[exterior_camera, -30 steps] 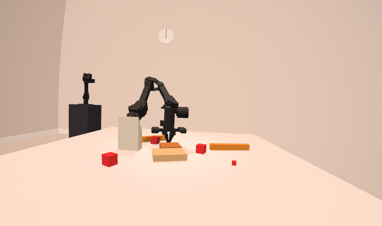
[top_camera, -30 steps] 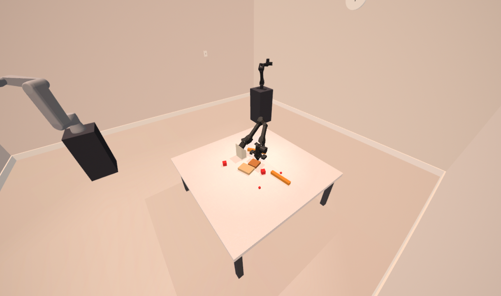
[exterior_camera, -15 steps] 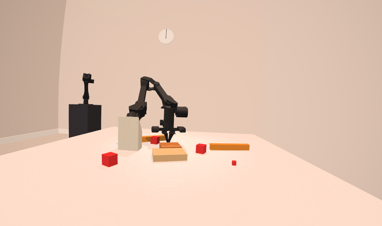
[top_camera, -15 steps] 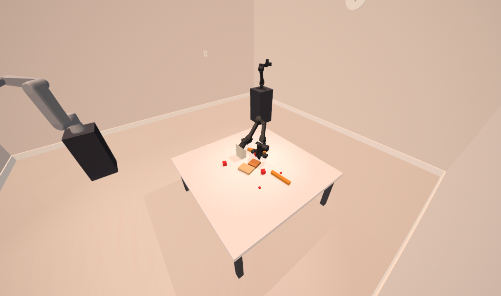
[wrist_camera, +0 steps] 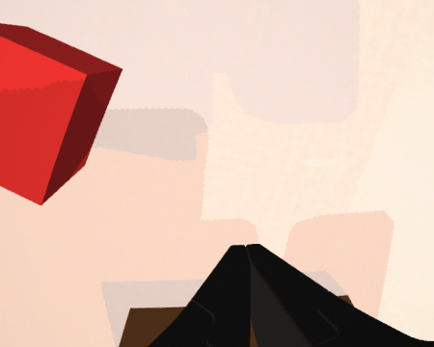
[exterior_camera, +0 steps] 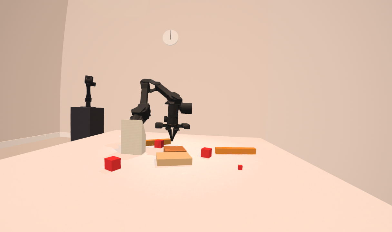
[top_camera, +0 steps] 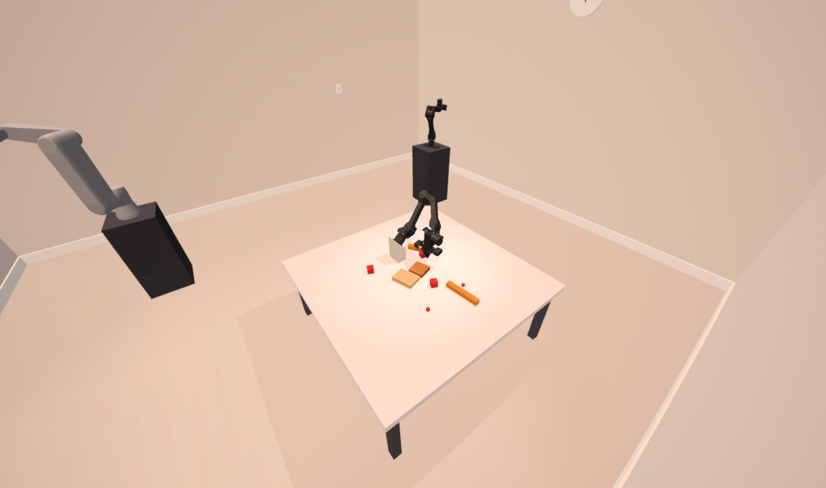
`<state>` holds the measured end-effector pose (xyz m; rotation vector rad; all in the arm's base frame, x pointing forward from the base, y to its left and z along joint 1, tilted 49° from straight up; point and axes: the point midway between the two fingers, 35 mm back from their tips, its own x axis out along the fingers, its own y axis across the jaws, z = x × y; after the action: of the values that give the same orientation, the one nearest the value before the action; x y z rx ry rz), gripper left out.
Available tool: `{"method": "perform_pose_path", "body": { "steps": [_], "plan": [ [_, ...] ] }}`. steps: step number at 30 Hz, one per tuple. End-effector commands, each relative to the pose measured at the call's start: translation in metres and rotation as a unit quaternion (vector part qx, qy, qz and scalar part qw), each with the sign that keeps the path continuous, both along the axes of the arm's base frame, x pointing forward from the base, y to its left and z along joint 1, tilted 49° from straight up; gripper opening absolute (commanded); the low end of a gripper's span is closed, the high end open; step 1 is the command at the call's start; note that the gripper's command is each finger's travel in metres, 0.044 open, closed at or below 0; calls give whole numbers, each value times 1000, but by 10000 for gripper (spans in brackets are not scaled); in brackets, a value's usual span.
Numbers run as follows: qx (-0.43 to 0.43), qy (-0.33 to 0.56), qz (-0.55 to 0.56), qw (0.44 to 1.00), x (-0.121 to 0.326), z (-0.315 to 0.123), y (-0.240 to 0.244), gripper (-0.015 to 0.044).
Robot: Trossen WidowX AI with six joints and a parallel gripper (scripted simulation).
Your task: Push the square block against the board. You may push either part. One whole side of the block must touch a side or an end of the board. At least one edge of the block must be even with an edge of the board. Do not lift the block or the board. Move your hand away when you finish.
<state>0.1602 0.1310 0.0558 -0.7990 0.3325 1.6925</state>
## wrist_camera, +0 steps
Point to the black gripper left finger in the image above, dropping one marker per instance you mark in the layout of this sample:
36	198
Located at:
220	313

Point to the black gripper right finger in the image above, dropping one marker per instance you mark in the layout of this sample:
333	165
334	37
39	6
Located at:
288	309

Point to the red square block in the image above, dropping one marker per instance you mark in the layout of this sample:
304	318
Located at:
53	98

